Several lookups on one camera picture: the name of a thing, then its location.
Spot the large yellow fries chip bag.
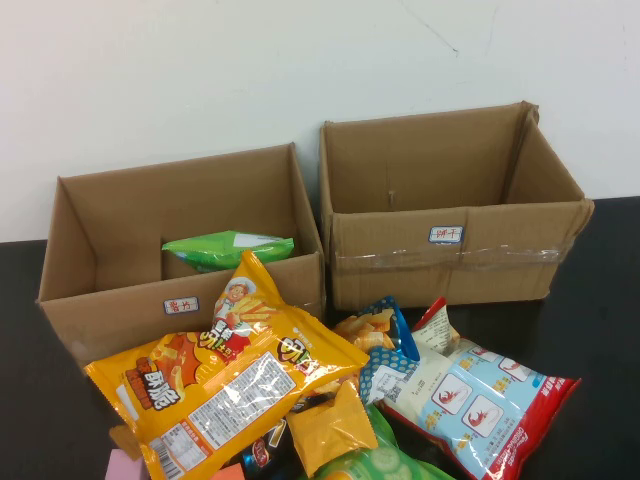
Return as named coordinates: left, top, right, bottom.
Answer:
left=83, top=249, right=371, bottom=480

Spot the green snack bag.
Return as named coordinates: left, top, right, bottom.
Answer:
left=160, top=229, right=296, bottom=275

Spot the small plain yellow snack packet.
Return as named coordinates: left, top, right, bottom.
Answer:
left=284, top=379, right=380, bottom=479

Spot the black and blue snack bag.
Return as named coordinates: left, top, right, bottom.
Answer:
left=239, top=414, right=301, bottom=480

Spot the cardboard box with clear tape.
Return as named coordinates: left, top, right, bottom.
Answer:
left=318, top=100, right=596, bottom=311

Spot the blue bag of orange chips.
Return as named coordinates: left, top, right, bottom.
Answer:
left=332, top=294, right=426, bottom=406

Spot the cardboard box marked F2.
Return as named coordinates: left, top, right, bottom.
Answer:
left=35, top=142, right=327, bottom=371

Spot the red light-blue shrimp cracker bag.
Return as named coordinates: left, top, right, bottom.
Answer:
left=379, top=295, right=584, bottom=480

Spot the green cucumber chip bag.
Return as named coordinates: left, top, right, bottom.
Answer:
left=299, top=402, right=456, bottom=480

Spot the orange foam cube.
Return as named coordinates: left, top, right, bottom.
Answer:
left=209, top=462, right=246, bottom=480

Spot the pink foam cube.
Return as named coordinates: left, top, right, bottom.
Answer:
left=104, top=448, right=151, bottom=480

